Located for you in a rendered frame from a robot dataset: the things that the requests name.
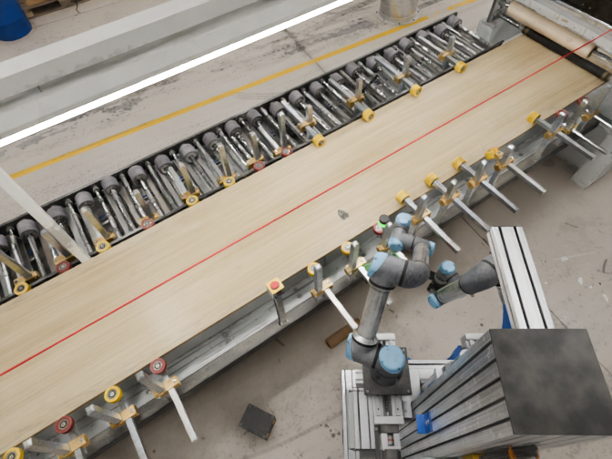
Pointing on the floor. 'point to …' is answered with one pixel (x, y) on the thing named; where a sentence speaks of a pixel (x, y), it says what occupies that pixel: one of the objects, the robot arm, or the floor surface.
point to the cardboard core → (339, 336)
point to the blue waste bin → (13, 21)
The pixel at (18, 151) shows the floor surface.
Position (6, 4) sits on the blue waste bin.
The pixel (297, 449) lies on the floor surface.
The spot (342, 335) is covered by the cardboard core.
